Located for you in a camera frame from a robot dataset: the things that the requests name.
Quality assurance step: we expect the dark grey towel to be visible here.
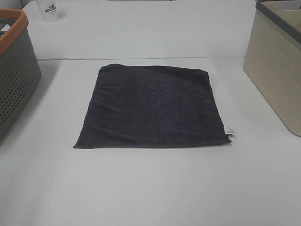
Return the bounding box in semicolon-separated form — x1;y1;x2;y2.
75;64;230;149

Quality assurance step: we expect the beige storage bin grey rim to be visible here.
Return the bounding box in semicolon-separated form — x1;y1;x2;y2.
243;0;301;136

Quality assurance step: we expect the grey perforated basket orange rim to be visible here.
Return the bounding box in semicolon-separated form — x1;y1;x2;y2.
0;8;41;140

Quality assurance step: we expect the white paper cup green logo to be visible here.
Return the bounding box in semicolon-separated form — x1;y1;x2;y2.
36;0;58;23

